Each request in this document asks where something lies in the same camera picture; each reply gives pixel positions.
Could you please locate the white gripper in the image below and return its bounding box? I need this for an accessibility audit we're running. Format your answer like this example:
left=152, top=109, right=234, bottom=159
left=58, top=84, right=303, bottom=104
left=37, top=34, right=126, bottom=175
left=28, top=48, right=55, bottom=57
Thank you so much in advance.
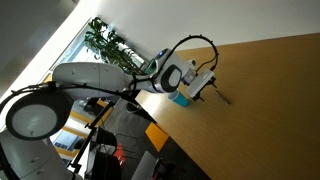
left=185, top=69, right=218, bottom=102

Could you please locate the orange red seat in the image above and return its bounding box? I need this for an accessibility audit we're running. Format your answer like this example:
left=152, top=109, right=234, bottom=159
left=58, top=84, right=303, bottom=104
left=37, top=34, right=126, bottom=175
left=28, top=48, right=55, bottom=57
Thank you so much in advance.
left=113, top=143, right=127, bottom=165

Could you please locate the black chair with metal legs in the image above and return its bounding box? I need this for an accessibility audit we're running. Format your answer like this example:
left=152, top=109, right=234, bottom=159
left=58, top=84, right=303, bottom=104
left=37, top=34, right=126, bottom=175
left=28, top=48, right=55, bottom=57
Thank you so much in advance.
left=89, top=126, right=123, bottom=180

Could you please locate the grey desk panel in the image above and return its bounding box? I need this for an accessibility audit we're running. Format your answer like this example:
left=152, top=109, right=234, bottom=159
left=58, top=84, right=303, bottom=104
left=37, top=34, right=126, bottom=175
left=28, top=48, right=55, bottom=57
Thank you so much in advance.
left=130, top=150, right=160, bottom=180

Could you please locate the dark slim pen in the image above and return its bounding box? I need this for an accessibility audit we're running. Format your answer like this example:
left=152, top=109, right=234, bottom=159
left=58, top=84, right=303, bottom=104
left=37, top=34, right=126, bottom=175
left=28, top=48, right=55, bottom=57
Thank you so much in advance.
left=213, top=89, right=231, bottom=106

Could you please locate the black tripod stand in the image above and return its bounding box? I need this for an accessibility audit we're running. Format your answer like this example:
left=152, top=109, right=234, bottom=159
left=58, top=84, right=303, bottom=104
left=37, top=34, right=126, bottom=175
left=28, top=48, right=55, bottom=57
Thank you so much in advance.
left=68, top=106, right=114, bottom=180

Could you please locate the green bin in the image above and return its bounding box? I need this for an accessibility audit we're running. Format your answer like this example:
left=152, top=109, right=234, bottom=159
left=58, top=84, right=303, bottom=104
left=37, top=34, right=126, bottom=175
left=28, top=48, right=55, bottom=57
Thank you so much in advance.
left=144, top=58, right=159, bottom=75

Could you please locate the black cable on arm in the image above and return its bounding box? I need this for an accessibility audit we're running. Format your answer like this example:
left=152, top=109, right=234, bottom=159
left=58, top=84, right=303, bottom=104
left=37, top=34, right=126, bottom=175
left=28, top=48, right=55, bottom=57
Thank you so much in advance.
left=0, top=34, right=219, bottom=114

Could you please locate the orange framed glass panel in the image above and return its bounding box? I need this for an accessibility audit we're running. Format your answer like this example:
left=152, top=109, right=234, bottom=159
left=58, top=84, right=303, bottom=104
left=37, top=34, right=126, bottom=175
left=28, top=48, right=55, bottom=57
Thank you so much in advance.
left=53, top=98, right=114, bottom=159

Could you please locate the light blue cup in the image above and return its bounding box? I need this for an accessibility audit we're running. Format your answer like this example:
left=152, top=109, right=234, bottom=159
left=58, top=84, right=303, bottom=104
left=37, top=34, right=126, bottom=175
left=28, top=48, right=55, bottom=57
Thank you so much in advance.
left=167, top=89, right=190, bottom=108

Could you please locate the green leafy potted plant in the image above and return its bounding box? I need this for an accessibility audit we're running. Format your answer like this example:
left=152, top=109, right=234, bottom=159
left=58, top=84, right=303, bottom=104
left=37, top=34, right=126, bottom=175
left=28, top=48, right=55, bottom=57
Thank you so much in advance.
left=83, top=16, right=148, bottom=76

